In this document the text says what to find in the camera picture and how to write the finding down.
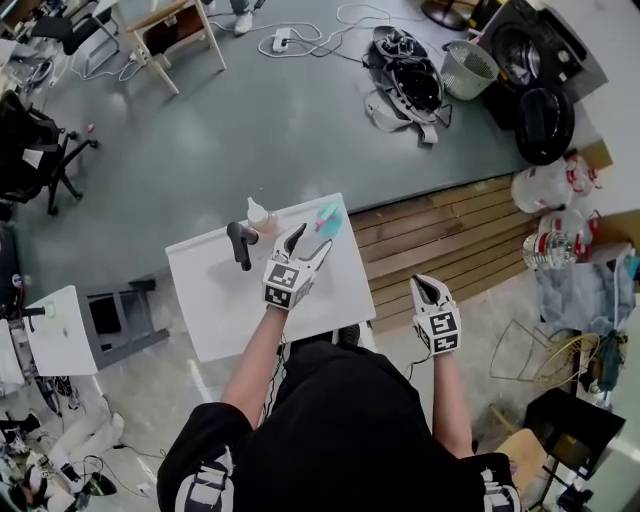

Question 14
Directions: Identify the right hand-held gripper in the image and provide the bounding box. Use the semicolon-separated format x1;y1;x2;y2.
409;274;463;358

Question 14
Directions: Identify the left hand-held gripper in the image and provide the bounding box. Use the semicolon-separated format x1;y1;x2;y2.
261;222;334;313

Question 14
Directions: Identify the teal soap dispenser bottle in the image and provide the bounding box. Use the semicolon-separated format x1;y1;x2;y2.
313;201;344;241

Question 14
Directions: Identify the person's right forearm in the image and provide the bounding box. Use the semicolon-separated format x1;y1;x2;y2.
430;349;475;459

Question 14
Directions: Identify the person's left forearm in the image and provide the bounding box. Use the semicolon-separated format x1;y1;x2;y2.
219;304;290;431

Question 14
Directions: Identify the pink soap dispenser bottle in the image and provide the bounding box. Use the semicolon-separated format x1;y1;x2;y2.
245;195;287;239

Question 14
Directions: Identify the wooden slatted platform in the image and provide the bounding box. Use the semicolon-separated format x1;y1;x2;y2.
346;174;544;337

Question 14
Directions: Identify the black faucet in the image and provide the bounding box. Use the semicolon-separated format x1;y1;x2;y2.
225;220;262;273

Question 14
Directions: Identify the person's right black shoe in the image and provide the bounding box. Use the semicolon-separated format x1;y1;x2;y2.
336;323;363;349

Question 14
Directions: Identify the clear plastic water jug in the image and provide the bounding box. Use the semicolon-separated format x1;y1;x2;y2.
521;209;602;272
510;154;602;214

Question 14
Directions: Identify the blue grey cloth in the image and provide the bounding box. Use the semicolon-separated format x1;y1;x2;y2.
536;249;640;337

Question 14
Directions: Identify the person's black clothing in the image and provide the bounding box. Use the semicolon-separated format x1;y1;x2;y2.
156;342;524;512

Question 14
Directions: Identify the wooden stool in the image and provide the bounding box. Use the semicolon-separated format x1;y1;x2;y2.
491;426;552;507

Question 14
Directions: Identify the teal garment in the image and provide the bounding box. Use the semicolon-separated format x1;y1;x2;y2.
596;331;627;397

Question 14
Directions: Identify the grey sink stand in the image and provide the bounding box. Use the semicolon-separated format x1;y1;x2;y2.
79;278;169;372

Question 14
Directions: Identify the black open crate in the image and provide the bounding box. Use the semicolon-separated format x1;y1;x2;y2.
521;389;628;482

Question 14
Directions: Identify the small cardboard box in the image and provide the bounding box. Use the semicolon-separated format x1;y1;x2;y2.
574;141;614;169

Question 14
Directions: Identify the pale mesh laundry basket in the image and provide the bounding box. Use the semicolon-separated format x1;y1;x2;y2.
440;39;502;103

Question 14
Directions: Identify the light wooden chair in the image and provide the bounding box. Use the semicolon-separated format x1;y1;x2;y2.
124;0;229;97

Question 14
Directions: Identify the small white sink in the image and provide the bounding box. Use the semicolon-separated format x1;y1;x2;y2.
21;284;99;378

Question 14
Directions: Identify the black washing machine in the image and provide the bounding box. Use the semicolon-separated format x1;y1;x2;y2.
478;0;612;167

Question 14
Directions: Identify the black mesh office chair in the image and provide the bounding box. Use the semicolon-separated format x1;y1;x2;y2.
0;89;102;218

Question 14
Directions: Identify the black cantilever chair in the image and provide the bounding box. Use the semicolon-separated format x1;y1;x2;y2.
29;0;123;82

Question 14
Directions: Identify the thin wire frame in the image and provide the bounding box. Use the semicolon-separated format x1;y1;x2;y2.
489;316;557;384

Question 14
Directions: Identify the yellow wire chair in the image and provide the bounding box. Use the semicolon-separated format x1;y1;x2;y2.
536;331;622;402

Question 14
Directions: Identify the grey backpack with cables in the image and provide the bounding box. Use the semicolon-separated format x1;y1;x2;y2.
361;24;454;147

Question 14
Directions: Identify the white floor cable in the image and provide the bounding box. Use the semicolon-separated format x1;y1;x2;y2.
257;3;381;64

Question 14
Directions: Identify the black pedestal fan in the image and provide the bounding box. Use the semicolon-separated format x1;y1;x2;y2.
421;0;477;32

